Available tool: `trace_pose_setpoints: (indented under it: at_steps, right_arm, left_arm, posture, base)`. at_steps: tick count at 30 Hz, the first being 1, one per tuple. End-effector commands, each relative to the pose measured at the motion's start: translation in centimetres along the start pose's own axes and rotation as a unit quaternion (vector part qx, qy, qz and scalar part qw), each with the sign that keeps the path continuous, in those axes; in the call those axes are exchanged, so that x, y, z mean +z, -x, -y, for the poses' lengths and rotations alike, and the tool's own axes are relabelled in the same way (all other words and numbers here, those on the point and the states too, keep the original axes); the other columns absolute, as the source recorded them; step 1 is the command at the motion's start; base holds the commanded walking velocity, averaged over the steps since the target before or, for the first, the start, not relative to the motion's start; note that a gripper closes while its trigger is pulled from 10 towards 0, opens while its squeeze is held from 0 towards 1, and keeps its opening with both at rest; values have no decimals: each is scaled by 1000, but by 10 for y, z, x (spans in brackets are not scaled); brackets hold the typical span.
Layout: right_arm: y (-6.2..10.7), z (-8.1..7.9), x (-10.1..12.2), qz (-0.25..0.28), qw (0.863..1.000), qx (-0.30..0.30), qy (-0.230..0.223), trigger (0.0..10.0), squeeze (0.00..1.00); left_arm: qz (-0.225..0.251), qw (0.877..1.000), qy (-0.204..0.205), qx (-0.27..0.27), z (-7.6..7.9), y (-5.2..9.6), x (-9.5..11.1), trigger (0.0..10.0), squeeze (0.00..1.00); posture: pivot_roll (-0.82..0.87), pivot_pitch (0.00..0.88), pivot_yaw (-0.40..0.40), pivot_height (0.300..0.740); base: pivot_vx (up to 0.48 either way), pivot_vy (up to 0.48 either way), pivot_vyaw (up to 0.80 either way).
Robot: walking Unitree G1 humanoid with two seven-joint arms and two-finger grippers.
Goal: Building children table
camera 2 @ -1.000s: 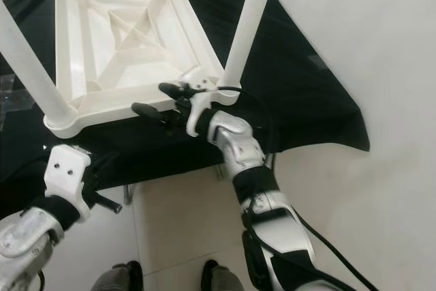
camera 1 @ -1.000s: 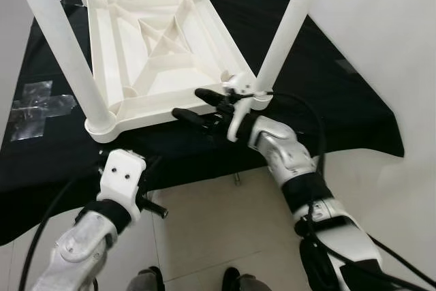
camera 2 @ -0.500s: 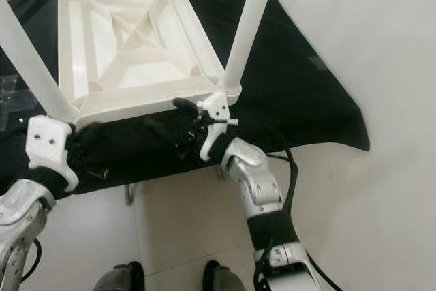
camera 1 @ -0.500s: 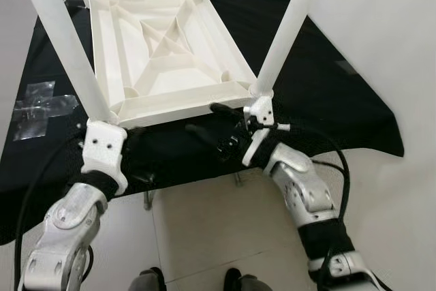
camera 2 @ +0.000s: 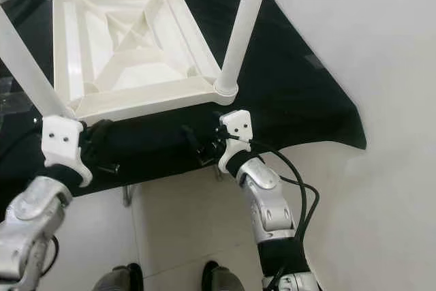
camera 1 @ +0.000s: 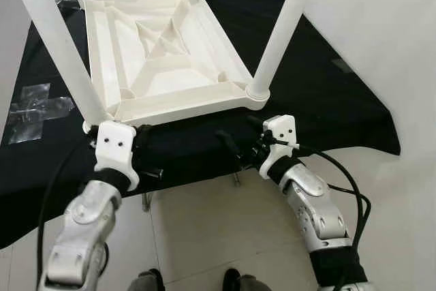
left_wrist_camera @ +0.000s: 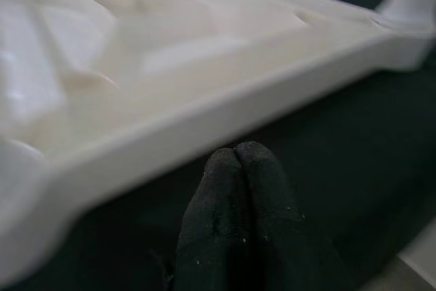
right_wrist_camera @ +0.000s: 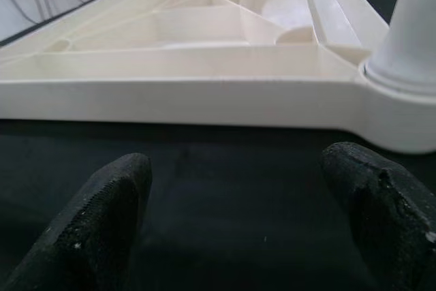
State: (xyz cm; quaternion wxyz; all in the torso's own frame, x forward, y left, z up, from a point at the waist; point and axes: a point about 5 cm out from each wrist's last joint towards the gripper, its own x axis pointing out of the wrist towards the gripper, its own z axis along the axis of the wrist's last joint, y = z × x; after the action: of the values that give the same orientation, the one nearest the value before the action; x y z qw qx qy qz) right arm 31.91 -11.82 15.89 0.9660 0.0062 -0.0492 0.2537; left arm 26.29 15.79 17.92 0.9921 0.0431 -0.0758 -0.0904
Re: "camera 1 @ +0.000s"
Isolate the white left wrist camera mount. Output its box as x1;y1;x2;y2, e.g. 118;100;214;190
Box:
94;121;140;192

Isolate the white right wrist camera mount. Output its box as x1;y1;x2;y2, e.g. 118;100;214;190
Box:
259;114;299;180

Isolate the grey metal folding table frame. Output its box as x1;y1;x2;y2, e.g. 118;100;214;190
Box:
142;172;243;212

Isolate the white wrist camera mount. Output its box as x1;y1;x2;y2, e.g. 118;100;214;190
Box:
94;121;140;192
259;114;299;180

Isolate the small clear tape piece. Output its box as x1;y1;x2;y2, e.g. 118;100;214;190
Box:
331;59;352;73

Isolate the white plastic children table top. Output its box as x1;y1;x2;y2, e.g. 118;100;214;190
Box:
76;0;271;128

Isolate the white plastic table leg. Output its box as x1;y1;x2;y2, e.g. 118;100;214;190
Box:
3;0;113;132
247;0;322;101

